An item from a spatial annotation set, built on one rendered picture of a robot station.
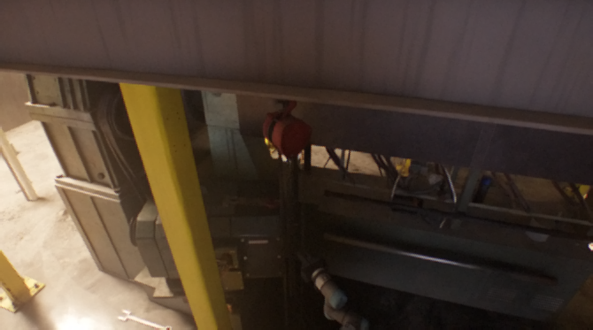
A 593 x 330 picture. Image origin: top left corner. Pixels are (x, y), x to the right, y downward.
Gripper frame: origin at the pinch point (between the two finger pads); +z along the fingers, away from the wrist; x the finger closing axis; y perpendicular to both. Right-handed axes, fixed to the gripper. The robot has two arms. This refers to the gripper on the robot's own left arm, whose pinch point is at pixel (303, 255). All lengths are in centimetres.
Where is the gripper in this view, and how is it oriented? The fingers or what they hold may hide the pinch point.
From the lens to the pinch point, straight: 161.2
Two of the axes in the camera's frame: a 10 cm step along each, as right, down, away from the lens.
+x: -8.5, 2.6, -4.5
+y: 0.0, -8.7, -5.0
